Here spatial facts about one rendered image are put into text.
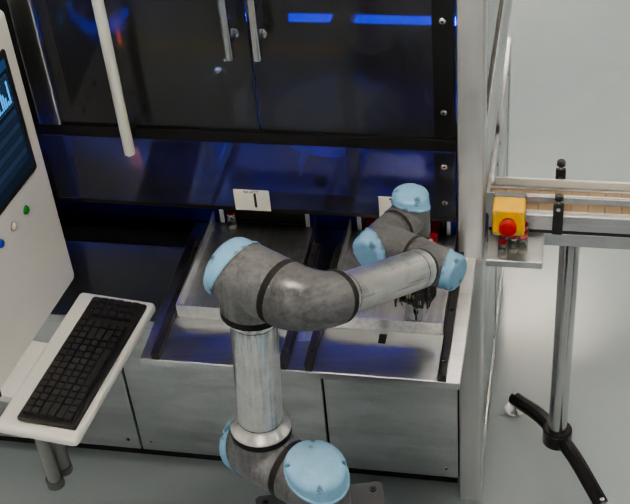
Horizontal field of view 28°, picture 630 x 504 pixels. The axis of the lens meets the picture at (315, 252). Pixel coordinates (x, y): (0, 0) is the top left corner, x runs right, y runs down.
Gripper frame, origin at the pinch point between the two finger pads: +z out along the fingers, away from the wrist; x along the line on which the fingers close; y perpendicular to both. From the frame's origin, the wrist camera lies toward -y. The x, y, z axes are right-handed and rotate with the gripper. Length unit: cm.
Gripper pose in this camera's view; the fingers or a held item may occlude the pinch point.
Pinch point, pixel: (416, 315)
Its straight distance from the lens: 273.2
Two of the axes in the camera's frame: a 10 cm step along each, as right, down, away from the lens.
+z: 0.8, 7.6, 6.4
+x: 9.8, 0.6, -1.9
